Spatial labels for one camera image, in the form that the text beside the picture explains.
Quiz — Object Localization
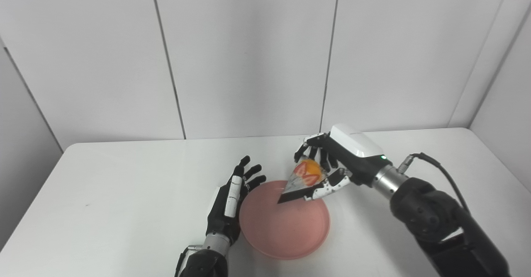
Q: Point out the chocolate cake slice with fruit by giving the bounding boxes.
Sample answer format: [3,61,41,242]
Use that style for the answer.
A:
[277,158,325,204]

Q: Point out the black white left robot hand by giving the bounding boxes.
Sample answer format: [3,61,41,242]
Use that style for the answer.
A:
[206,156,267,244]

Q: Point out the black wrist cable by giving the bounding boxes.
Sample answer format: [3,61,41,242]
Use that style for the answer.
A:
[174,246,204,277]
[397,153,471,215]

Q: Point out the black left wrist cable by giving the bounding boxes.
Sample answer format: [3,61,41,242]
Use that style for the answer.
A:
[174,246,204,277]

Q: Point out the pink round plate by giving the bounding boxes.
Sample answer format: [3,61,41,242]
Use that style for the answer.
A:
[239,180,331,260]

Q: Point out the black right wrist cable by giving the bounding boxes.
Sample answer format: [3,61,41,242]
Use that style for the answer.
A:
[397,153,471,215]

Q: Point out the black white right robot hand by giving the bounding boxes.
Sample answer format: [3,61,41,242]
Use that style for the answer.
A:
[294,124,392,201]

